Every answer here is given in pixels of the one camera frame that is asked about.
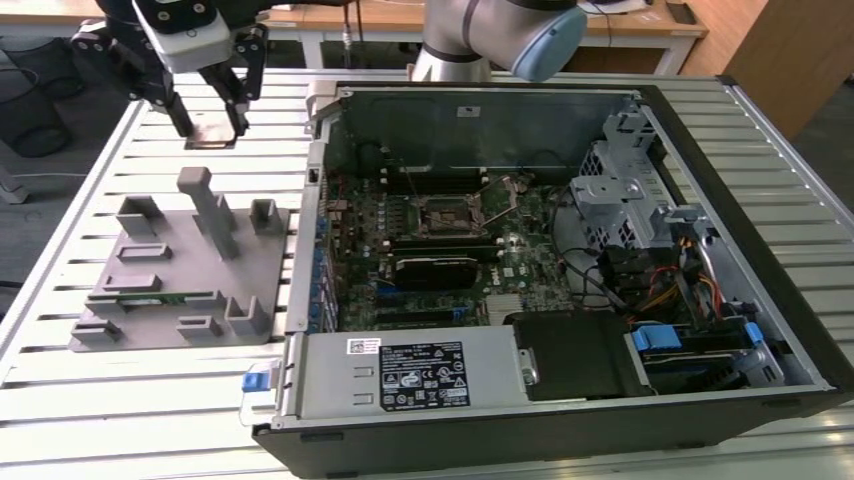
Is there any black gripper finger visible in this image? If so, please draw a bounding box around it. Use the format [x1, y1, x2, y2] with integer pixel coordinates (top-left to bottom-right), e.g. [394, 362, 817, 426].
[70, 22, 195, 139]
[199, 23, 270, 139]

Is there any silver CPU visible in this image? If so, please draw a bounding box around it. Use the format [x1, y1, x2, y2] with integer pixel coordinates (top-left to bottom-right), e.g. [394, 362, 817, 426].
[182, 117, 242, 151]

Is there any thin wire locking lever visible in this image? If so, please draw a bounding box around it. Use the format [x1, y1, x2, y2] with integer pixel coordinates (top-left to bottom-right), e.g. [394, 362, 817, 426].
[392, 155, 422, 199]

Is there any CPU socket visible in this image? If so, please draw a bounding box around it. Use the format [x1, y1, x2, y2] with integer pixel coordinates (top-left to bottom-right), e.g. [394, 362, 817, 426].
[412, 192, 488, 238]

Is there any black mesh wastebasket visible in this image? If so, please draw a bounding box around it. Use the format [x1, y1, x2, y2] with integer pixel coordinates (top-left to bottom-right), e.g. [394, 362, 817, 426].
[0, 67, 74, 159]
[0, 35, 89, 101]

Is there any grey parts rack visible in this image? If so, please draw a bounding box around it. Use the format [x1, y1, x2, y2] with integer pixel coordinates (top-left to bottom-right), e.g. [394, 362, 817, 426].
[69, 166, 295, 354]

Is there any green RAM stick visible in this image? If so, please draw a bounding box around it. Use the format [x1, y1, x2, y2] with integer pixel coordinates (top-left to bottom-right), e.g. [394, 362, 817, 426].
[89, 292, 190, 306]

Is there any black graphics card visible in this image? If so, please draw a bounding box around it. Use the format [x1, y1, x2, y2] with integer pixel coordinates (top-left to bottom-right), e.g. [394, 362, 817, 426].
[390, 256, 482, 293]

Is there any green motherboard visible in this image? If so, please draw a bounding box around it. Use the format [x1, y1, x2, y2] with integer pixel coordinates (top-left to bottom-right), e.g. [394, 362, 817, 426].
[321, 169, 584, 334]

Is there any black expansion slot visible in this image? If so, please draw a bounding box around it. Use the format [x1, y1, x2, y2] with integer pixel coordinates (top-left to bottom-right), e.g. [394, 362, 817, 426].
[374, 310, 457, 327]

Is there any silver metal drive cage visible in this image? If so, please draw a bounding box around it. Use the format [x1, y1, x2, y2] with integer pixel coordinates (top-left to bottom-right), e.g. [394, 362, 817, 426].
[568, 110, 677, 251]

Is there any silver finned heatsink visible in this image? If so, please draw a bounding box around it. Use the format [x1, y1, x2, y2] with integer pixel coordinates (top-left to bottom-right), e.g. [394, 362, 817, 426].
[484, 293, 529, 321]

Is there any silver power supply unit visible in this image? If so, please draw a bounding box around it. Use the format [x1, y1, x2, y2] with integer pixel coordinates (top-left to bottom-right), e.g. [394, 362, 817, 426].
[283, 330, 540, 431]

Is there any black plastic shroud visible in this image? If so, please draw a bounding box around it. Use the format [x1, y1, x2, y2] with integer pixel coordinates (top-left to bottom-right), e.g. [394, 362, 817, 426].
[504, 309, 654, 404]

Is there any brown wooden cabinet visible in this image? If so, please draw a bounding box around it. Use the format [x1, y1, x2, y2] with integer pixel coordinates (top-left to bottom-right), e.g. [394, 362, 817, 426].
[680, 0, 854, 142]

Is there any blue disk carrier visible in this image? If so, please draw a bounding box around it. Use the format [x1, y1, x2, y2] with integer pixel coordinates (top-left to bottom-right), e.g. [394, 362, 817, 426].
[630, 324, 684, 357]

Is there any black open PC case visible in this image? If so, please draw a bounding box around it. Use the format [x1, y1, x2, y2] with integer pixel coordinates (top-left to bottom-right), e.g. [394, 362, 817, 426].
[250, 78, 848, 480]

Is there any black disk drive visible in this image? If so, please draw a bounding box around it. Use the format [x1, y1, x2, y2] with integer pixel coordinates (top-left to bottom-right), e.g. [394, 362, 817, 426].
[637, 349, 748, 394]

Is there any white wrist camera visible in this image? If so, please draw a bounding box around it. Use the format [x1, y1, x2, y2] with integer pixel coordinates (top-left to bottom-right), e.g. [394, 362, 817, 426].
[131, 0, 234, 75]

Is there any grey case release handle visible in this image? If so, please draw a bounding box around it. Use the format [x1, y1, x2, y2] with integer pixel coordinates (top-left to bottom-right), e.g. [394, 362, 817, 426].
[305, 82, 341, 137]

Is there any wooden desk white frame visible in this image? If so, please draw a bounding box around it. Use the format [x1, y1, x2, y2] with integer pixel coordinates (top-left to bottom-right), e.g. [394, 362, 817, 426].
[0, 0, 710, 76]

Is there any silver power supply handle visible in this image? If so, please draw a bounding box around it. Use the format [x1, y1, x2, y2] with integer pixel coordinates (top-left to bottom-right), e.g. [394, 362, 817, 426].
[518, 347, 542, 387]

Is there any orange yellow wire bundle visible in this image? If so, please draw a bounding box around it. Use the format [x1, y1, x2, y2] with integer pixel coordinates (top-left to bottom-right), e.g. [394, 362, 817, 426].
[626, 234, 733, 326]

